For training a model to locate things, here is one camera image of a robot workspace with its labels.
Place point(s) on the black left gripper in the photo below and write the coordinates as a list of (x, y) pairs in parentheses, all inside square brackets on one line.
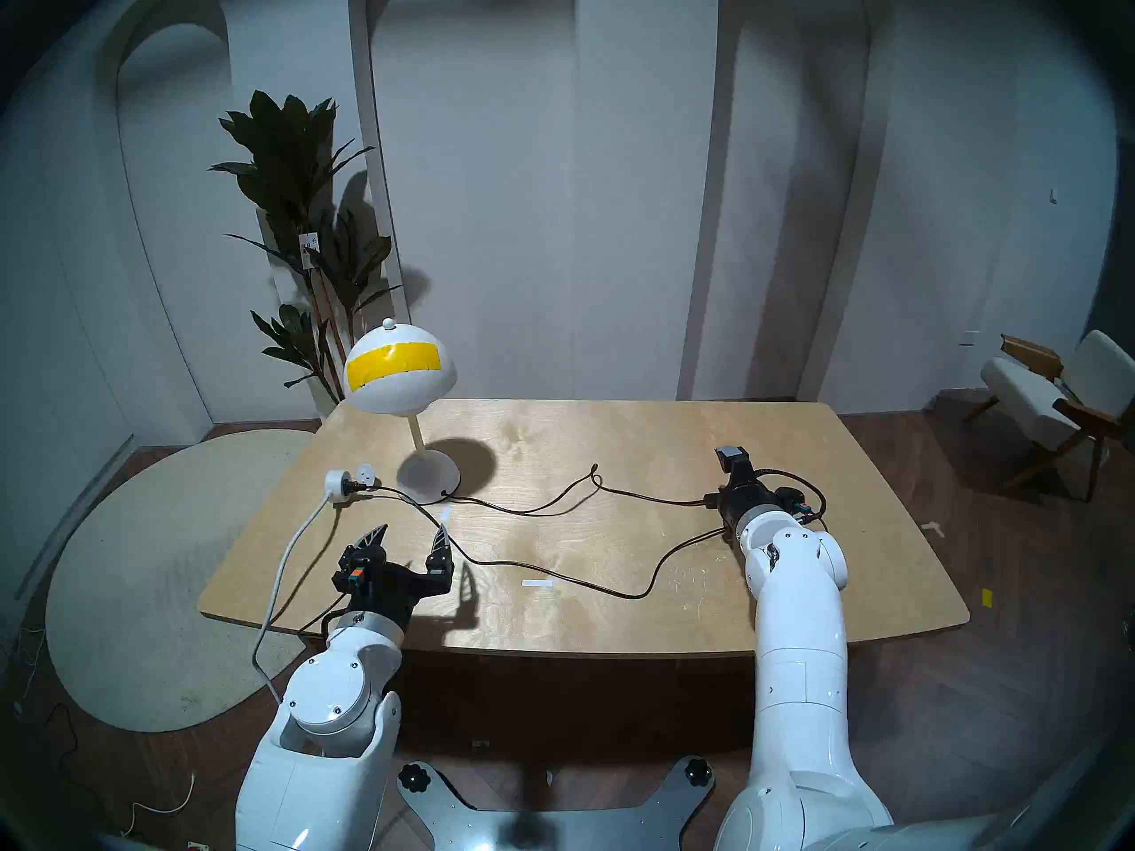
[(386, 588)]

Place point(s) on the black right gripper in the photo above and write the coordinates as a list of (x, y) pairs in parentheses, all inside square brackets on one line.
[(749, 499)]

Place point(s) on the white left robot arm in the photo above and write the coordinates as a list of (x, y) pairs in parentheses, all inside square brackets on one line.
[(328, 698)]

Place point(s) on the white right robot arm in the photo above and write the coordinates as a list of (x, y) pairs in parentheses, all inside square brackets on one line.
[(798, 645)]

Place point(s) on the white lamp with yellow tape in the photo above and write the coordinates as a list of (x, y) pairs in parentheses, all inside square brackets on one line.
[(399, 388)]

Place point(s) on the black power plug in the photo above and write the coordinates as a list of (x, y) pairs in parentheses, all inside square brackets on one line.
[(356, 486)]

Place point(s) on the white round extension socket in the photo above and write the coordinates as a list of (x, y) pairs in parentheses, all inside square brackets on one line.
[(336, 486)]

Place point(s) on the light wooden table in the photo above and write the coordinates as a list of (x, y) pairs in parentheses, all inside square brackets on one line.
[(621, 441)]

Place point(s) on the black star knob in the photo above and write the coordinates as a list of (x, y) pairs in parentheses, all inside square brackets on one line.
[(413, 777), (698, 771)]

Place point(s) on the beige oval rug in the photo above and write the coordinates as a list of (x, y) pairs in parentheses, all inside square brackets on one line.
[(160, 548)]

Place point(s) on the white wooden armchair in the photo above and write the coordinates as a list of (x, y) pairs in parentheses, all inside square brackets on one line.
[(1029, 397)]

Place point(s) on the white plant tag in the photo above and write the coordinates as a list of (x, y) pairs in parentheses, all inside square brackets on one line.
[(309, 248)]

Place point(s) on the tall green leafy plant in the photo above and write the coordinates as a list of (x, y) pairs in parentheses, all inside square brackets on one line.
[(284, 149)]

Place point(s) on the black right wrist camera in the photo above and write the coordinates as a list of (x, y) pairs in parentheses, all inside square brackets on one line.
[(732, 459)]

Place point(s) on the grey metal robot base plate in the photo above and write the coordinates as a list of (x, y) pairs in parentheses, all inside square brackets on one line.
[(461, 814)]

